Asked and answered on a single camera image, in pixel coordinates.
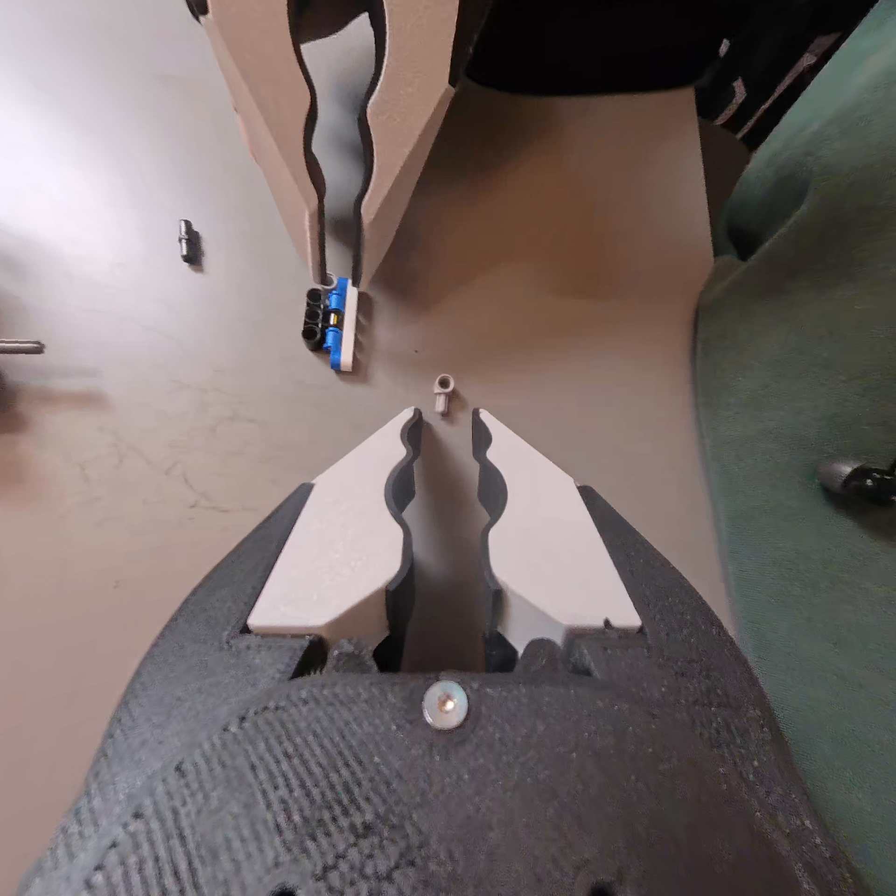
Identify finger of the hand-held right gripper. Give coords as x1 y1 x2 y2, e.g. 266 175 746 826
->
352 0 463 288
202 0 330 282

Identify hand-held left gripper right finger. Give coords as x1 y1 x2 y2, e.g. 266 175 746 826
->
472 408 645 659

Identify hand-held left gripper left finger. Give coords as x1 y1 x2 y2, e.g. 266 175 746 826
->
245 407 424 655

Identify white four-hole lego beam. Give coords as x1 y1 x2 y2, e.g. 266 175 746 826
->
339 285 361 373

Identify black lego cross connector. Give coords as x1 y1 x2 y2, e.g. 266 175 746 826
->
301 287 331 351

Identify partly built lego car chassis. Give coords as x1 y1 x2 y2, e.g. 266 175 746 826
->
0 338 47 421

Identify black hoodie drawstring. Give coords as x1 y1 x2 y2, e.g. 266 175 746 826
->
816 457 896 506

